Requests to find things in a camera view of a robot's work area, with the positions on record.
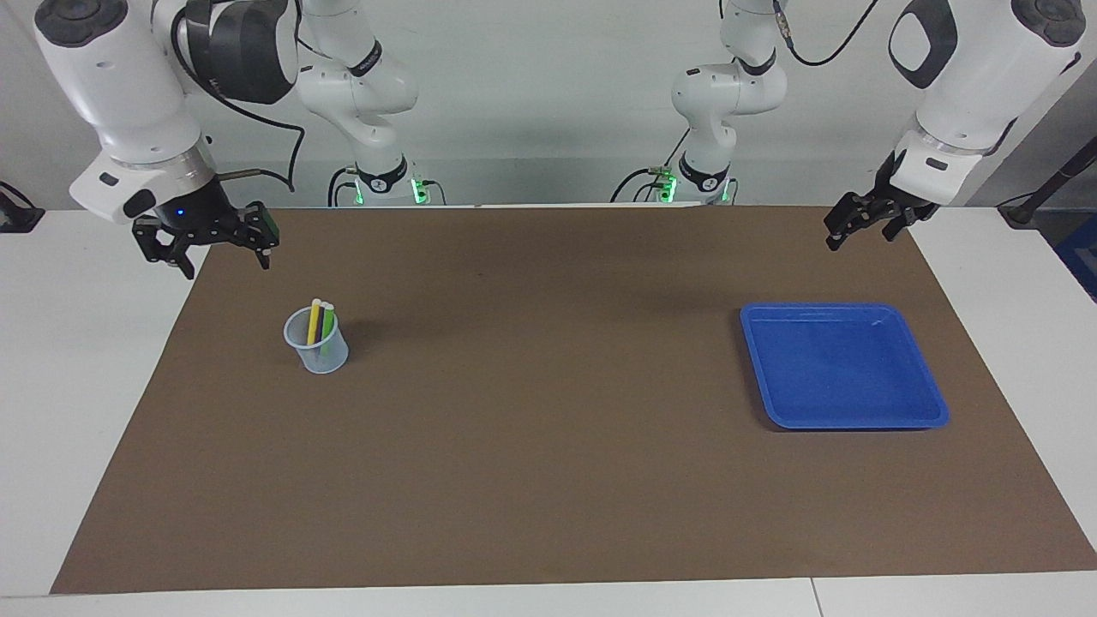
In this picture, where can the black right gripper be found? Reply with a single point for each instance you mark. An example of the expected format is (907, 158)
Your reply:
(195, 210)

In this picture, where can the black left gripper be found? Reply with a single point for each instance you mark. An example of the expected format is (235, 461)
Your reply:
(896, 190)

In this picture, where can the yellow pen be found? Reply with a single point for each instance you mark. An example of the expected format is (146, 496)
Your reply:
(314, 321)

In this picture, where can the green pen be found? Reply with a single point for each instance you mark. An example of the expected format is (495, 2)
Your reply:
(327, 330)

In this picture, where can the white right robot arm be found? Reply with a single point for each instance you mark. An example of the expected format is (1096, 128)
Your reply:
(128, 86)

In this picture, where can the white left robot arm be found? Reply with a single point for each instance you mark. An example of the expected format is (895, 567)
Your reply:
(977, 68)

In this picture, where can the blue plastic tray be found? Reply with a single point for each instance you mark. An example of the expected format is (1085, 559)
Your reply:
(840, 368)

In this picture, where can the translucent plastic cup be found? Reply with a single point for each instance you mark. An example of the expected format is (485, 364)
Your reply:
(326, 360)

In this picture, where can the black stand leg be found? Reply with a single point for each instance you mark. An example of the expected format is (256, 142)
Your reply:
(1041, 193)

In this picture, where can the black clamp base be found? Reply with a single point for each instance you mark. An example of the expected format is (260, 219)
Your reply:
(15, 214)

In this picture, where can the blue box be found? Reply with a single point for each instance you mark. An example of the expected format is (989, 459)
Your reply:
(1082, 257)

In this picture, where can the brown table mat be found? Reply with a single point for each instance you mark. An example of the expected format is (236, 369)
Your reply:
(548, 428)

